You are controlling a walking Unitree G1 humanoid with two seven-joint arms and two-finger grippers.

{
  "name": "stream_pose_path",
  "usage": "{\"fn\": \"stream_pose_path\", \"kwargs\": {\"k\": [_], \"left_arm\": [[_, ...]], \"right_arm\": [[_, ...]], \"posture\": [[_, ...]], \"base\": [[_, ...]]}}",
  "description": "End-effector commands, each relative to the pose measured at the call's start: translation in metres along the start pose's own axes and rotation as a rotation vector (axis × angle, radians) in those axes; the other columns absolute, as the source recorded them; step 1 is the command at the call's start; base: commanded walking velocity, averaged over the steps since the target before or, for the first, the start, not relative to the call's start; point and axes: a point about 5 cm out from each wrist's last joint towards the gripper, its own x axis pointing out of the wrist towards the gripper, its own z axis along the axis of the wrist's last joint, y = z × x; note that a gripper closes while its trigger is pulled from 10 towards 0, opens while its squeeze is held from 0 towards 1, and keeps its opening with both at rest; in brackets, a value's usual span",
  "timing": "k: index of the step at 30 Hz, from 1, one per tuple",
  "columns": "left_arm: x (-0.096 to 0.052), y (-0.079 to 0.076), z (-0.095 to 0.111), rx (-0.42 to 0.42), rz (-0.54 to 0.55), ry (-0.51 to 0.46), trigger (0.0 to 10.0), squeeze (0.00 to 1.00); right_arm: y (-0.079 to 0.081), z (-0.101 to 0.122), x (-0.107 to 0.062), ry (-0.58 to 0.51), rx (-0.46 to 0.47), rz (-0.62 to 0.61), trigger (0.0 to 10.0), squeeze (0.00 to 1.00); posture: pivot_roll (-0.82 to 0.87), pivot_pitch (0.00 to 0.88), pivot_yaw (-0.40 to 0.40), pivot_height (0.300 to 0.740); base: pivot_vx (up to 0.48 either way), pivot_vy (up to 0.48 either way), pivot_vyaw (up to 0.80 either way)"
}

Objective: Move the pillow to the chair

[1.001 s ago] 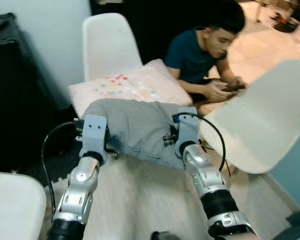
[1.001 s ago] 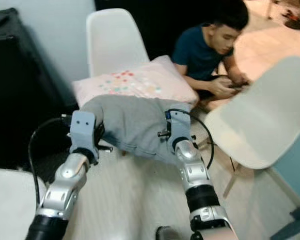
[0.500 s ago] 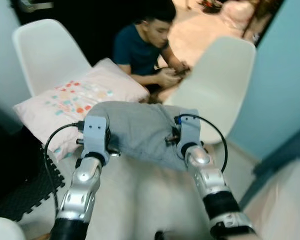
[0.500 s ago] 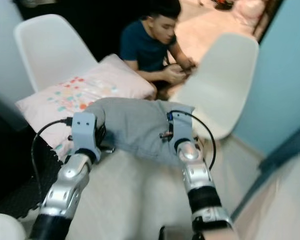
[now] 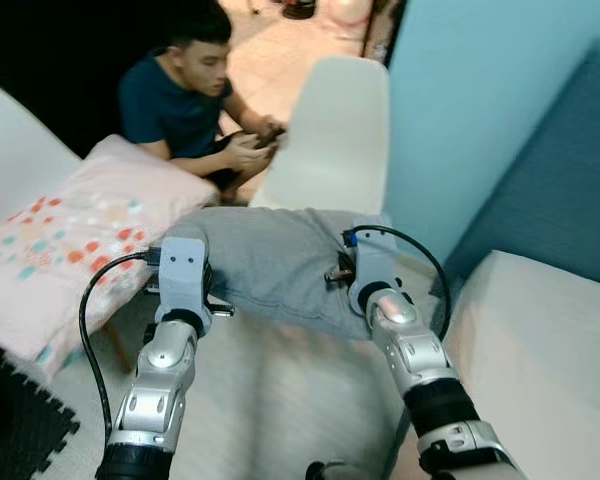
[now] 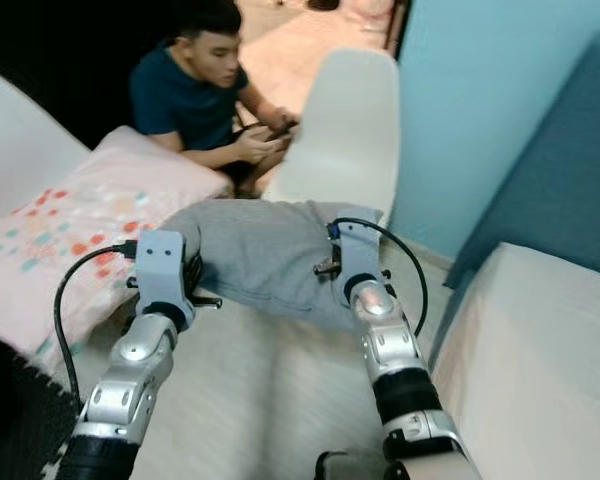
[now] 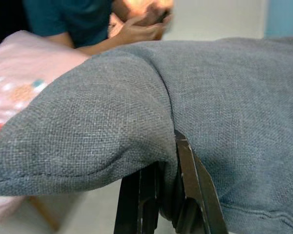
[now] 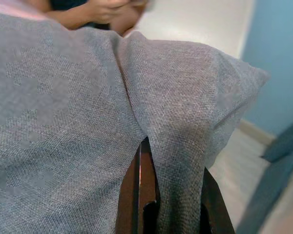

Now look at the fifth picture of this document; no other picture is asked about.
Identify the pink floral pillow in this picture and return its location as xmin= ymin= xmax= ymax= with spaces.
xmin=0 ymin=135 xmax=221 ymax=376

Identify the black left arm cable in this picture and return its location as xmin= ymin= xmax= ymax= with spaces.
xmin=79 ymin=248 xmax=163 ymax=441

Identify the bed mattress with cream sheet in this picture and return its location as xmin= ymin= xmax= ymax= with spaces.
xmin=442 ymin=250 xmax=600 ymax=480

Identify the robot right leg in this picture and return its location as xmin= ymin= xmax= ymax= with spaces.
xmin=305 ymin=460 xmax=346 ymax=480

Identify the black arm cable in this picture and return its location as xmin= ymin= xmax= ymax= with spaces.
xmin=79 ymin=248 xmax=163 ymax=441
xmin=345 ymin=225 xmax=453 ymax=341

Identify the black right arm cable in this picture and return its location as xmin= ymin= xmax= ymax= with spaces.
xmin=345 ymin=225 xmax=453 ymax=341

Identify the black foam floor mat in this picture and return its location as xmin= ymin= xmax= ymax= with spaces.
xmin=0 ymin=340 xmax=81 ymax=480

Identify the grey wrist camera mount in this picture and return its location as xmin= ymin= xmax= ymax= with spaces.
xmin=158 ymin=237 xmax=209 ymax=319
xmin=350 ymin=218 xmax=401 ymax=311

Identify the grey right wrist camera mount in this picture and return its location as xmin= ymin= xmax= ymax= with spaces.
xmin=350 ymin=218 xmax=401 ymax=311

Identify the person in dark blue shirt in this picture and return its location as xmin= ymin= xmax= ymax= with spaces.
xmin=117 ymin=0 xmax=288 ymax=196

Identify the white plastic shell chair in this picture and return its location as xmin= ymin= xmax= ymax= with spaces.
xmin=248 ymin=56 xmax=391 ymax=216
xmin=0 ymin=75 xmax=83 ymax=236

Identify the dark teal upholstered headboard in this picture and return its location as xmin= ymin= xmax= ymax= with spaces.
xmin=440 ymin=40 xmax=600 ymax=291

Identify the grey pillow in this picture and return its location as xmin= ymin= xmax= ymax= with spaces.
xmin=185 ymin=205 xmax=396 ymax=341

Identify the person's left hand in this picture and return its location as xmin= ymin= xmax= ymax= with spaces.
xmin=258 ymin=120 xmax=288 ymax=151

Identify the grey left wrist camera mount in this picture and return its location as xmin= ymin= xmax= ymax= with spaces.
xmin=158 ymin=237 xmax=209 ymax=319

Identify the person's right hand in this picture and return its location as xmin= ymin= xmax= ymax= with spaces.
xmin=223 ymin=133 xmax=266 ymax=173

